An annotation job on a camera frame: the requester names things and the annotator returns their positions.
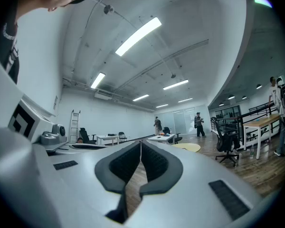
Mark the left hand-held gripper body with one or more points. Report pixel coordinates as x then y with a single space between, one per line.
38 121

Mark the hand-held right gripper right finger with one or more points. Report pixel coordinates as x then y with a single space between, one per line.
194 182

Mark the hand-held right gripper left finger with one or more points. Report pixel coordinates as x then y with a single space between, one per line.
80 179

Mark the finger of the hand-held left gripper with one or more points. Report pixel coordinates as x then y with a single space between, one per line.
90 144
85 148

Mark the flat black device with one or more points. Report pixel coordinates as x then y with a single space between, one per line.
112 134

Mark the aluminium ladder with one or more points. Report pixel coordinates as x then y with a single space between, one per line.
71 127

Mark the black folding chair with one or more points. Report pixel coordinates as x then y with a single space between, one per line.
121 134

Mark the yellow round table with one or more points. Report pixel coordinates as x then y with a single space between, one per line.
187 147

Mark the white ceiling air conditioner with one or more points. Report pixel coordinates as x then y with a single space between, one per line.
103 95

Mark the large white desk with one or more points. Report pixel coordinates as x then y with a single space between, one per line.
166 138

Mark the frosted glass partition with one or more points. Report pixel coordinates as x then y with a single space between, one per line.
180 122

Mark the clear water bottle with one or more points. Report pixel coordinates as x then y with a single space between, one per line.
252 152

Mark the black metal railing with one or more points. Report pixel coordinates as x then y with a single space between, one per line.
239 132

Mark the person's black t-shirt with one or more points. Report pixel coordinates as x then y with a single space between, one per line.
2 44

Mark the wooden top desk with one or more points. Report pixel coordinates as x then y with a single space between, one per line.
261 122

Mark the group of ceiling strip lights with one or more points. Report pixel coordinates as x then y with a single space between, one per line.
137 35

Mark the ceiling pipe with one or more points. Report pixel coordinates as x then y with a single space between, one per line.
192 47

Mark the bright ceiling light panel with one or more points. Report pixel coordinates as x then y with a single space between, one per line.
262 1

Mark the wall notice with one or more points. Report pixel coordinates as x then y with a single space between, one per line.
55 103

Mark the ceiling dome camera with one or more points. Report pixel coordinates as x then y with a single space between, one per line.
108 9

